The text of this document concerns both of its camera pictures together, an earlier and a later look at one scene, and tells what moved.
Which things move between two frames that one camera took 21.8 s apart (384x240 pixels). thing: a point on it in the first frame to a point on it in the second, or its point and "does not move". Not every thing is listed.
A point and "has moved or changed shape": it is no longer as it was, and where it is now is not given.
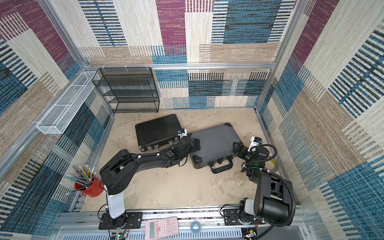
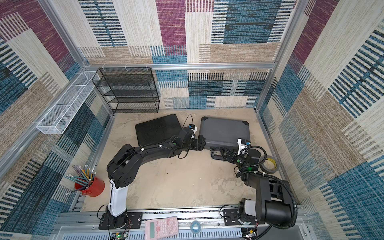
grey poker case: x=216 y=147 has moved or changed shape
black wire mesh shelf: x=128 y=89 does not move
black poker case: x=157 y=132 does not move
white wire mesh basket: x=62 y=114 does not move
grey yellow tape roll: x=277 y=167 does not move
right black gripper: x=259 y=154 to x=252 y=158
